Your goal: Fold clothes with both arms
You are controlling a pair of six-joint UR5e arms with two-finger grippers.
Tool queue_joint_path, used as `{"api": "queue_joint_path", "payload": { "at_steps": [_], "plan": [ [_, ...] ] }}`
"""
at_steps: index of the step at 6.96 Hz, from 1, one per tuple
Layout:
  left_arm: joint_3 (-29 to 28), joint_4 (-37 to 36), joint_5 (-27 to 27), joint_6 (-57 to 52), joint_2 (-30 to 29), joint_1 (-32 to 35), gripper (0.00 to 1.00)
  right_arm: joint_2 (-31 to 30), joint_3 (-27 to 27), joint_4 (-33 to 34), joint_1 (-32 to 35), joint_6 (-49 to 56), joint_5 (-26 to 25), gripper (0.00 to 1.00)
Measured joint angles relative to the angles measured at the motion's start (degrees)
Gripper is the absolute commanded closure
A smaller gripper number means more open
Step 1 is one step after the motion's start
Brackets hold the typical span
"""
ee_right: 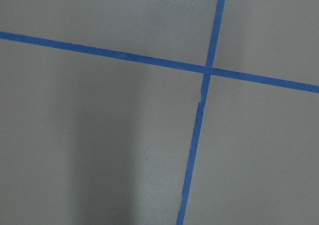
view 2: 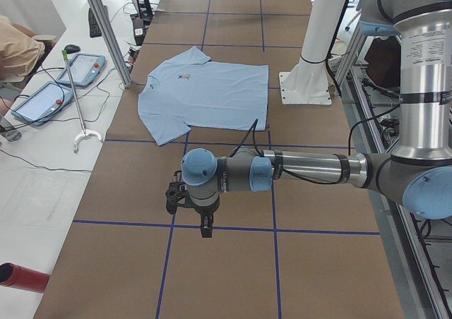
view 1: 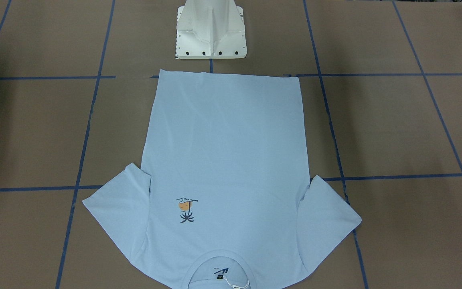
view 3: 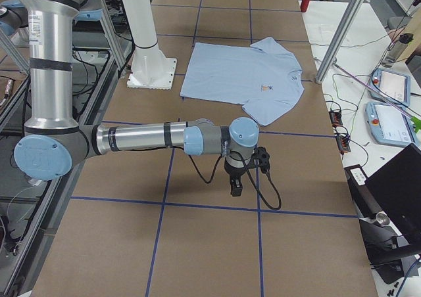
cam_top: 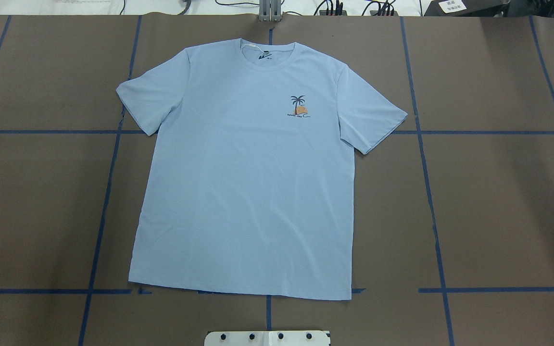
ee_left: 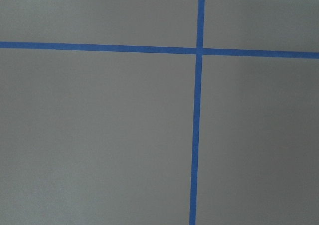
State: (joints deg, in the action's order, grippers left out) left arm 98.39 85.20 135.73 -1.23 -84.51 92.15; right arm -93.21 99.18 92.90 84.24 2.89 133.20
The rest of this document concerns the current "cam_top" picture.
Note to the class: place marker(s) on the light blue t-shirt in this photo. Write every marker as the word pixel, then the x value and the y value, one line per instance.
pixel 251 183

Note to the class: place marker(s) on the black box with label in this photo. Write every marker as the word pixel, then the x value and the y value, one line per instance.
pixel 466 8

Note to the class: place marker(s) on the aluminium frame post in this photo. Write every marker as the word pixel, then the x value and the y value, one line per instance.
pixel 270 11

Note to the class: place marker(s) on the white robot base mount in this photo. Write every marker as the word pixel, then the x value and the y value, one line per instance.
pixel 268 338

